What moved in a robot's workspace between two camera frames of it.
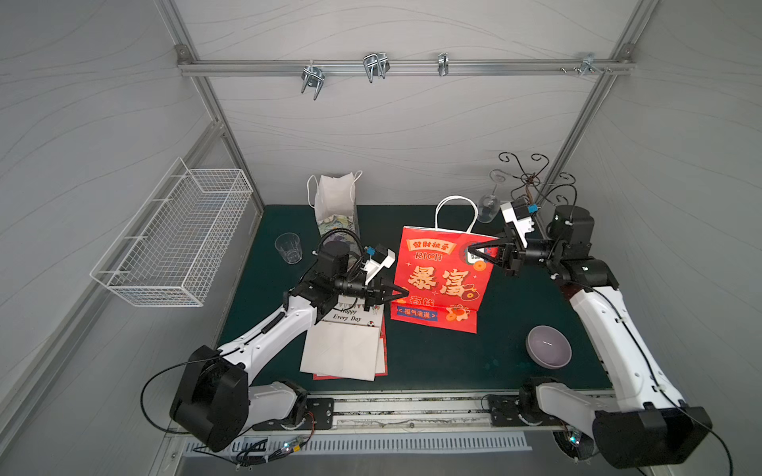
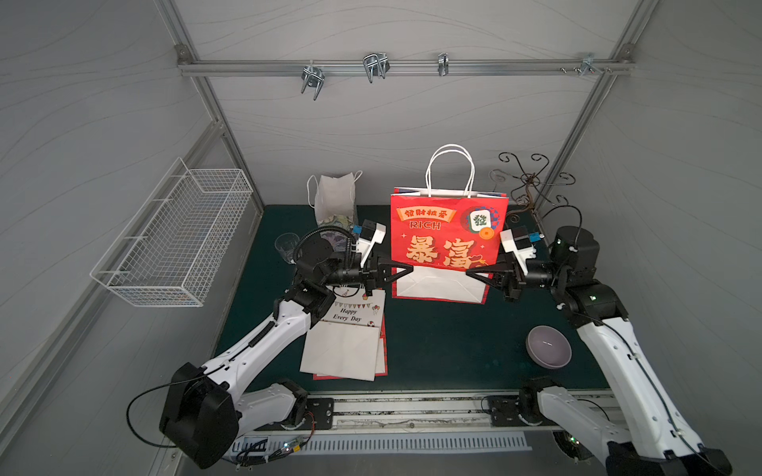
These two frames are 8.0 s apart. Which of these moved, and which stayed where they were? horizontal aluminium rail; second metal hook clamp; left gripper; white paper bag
Moved: left gripper
Stayed: second metal hook clamp; horizontal aluminium rail; white paper bag
